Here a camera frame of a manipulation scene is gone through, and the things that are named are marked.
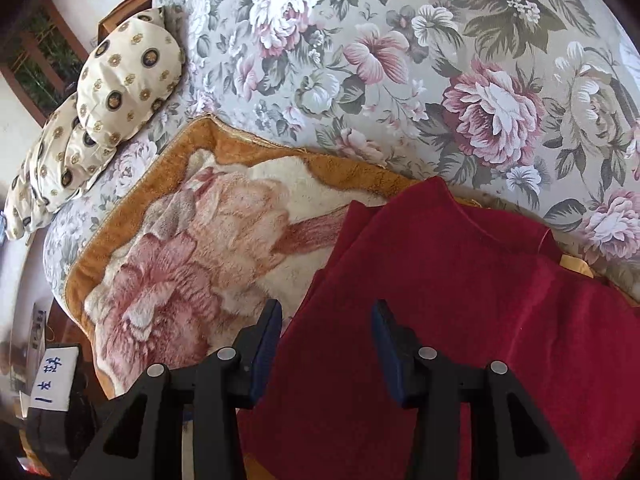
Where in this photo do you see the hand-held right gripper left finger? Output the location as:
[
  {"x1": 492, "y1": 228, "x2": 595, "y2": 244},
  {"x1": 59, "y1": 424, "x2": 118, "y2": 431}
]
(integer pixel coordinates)
[{"x1": 67, "y1": 299, "x2": 284, "y2": 480}]

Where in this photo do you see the cream medallion patterned pillow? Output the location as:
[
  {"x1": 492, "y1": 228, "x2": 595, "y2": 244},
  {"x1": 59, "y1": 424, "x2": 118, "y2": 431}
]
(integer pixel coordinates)
[
  {"x1": 75, "y1": 6, "x2": 187, "y2": 147},
  {"x1": 2, "y1": 102, "x2": 122, "y2": 241}
]

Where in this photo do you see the brown wooden armrest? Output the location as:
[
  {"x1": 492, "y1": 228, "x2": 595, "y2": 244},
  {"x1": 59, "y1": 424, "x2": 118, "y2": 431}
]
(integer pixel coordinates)
[{"x1": 97, "y1": 0, "x2": 157, "y2": 41}]

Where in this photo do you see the wooden window frame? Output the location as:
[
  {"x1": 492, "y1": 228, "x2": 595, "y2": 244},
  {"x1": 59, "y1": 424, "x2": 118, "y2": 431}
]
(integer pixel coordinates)
[{"x1": 0, "y1": 0, "x2": 92, "y2": 127}]

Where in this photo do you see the floral upholstered sofa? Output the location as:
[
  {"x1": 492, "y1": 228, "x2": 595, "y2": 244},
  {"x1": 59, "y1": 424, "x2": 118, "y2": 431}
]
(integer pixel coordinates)
[{"x1": 42, "y1": 0, "x2": 640, "y2": 311}]

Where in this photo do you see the plush floral blanket orange border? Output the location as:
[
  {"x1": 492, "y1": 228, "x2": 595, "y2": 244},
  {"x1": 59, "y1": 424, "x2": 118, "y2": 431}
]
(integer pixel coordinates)
[{"x1": 65, "y1": 115, "x2": 638, "y2": 480}]

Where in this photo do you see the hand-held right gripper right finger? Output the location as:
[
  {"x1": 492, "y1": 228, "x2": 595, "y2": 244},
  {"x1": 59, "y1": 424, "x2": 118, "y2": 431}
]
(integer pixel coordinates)
[{"x1": 371, "y1": 299, "x2": 583, "y2": 480}]

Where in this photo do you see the dark red fleece garment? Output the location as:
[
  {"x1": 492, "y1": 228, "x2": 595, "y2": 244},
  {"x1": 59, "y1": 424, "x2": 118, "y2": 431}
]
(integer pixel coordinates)
[{"x1": 237, "y1": 176, "x2": 640, "y2": 480}]

